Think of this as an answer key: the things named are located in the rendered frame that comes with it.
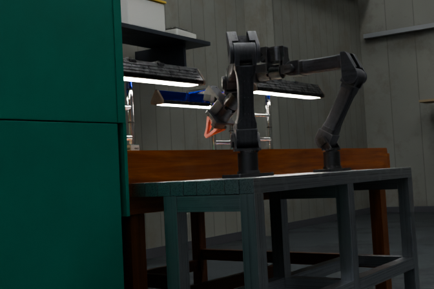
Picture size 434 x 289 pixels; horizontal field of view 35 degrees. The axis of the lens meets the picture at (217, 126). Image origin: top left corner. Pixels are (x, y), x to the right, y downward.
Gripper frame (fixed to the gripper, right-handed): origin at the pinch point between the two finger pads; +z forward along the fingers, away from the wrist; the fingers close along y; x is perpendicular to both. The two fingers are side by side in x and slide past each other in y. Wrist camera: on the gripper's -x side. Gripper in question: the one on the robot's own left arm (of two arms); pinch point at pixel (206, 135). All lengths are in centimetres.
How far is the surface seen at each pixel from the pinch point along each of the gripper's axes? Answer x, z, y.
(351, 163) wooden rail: 14, 2, -90
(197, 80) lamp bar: -30.6, -0.5, -19.6
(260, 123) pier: -199, 176, -402
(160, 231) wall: -125, 238, -244
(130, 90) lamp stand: -40.5, 15.7, -0.5
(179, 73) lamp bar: -32.6, -1.1, -10.1
